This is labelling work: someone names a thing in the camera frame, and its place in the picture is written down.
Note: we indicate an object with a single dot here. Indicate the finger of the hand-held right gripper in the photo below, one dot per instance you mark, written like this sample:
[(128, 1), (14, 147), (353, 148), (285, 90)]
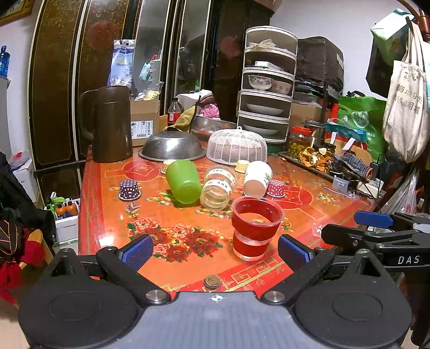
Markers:
[(346, 236), (373, 218)]

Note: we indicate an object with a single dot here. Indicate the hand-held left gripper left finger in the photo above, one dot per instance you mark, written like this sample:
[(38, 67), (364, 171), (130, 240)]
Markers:
[(137, 252)]

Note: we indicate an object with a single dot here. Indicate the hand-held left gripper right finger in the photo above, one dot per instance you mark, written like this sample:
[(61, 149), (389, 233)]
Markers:
[(294, 252)]

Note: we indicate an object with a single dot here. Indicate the red clear plastic cup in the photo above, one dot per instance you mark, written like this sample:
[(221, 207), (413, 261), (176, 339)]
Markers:
[(250, 231)]

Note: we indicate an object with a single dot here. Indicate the purple polka dot cupcake cup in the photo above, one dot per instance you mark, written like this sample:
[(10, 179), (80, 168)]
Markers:
[(129, 189)]

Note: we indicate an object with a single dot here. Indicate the red polka dot cupcake cup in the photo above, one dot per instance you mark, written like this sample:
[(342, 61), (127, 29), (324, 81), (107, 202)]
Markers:
[(275, 188)]

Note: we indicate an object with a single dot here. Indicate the white floral paper cup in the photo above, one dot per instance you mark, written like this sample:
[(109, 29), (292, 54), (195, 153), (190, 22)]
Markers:
[(257, 176)]

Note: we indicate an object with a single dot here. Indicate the green plastic cup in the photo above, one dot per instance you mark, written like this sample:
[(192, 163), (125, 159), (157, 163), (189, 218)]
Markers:
[(181, 178)]

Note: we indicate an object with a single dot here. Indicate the metal cup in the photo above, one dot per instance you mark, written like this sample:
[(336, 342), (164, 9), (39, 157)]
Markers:
[(314, 132)]

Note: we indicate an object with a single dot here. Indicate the white plastic bag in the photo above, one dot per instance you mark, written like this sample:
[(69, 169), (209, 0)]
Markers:
[(401, 198)]

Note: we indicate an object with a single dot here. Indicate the small clear plastic box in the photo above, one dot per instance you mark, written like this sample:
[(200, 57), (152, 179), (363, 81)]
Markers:
[(341, 184)]

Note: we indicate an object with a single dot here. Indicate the dark knitted cloth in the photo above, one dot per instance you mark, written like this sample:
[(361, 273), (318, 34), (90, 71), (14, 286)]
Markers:
[(356, 164)]

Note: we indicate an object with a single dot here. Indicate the white box of bottles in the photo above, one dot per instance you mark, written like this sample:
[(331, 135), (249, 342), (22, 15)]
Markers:
[(65, 218)]

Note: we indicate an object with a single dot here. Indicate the black tray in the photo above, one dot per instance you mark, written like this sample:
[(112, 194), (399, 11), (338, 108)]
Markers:
[(302, 162)]

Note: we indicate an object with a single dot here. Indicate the dried orange peels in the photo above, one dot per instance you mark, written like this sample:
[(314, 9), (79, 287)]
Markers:
[(314, 156)]

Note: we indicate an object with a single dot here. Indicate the clear glass jar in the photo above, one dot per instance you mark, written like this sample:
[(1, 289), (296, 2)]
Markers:
[(218, 188)]

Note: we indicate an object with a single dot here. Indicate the green shopping bag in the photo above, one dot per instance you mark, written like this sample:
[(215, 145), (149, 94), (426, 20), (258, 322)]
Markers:
[(364, 117)]

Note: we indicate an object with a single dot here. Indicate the red lid pickle jar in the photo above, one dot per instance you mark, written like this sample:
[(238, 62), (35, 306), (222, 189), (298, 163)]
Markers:
[(299, 142)]

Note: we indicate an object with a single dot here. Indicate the beige canvas tote bag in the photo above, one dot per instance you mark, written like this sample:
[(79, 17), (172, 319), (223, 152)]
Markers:
[(404, 117)]

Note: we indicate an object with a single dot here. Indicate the steel colander bowl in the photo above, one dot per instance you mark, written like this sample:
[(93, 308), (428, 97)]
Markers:
[(171, 146)]

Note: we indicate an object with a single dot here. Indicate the white plastic food cover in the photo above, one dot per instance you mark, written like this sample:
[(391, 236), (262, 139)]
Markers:
[(237, 146)]

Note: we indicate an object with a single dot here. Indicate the black and red jacket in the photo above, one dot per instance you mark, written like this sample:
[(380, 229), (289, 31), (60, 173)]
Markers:
[(20, 214)]

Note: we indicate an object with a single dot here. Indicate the brown plastic pitcher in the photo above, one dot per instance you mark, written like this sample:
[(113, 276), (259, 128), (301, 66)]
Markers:
[(112, 124)]

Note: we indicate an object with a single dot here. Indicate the white cardboard box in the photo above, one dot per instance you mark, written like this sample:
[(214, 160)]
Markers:
[(25, 178)]

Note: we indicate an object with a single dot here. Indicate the olive cloth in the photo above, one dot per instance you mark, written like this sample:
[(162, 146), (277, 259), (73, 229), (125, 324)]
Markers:
[(183, 120)]

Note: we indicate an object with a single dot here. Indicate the steel basin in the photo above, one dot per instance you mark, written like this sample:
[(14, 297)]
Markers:
[(208, 127)]

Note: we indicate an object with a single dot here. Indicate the red label soda bottle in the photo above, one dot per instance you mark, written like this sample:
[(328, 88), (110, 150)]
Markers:
[(174, 112)]

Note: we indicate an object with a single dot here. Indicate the white plate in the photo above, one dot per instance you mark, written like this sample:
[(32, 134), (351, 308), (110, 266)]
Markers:
[(263, 109)]

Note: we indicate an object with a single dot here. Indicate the red patterned bowl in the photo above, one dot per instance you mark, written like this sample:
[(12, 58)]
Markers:
[(282, 87)]

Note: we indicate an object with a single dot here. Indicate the pink cloth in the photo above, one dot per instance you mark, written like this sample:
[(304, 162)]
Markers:
[(211, 109)]

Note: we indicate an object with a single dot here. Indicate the black cloth covered appliance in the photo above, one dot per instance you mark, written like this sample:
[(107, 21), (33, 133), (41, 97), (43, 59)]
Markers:
[(319, 63)]

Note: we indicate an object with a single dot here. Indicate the green and black paper bag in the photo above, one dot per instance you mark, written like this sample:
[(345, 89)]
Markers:
[(386, 47)]

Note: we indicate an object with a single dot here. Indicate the blue floral bowl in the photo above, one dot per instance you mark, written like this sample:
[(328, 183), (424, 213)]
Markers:
[(259, 83)]

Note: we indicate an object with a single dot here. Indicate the stacked mesh food rack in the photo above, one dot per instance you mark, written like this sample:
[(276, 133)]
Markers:
[(268, 67)]

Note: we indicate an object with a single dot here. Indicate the blue snack packet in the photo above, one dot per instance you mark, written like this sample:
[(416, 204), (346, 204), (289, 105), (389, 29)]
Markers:
[(121, 63)]

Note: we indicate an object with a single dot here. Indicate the dark lacquered cabinet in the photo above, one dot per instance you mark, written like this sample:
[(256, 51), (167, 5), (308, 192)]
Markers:
[(60, 67)]

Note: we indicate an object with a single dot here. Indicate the blue plastic bottle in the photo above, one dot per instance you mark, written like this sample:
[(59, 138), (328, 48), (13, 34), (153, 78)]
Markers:
[(3, 62)]

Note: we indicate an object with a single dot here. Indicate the gold picture frame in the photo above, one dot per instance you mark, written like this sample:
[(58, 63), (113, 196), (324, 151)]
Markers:
[(15, 10)]

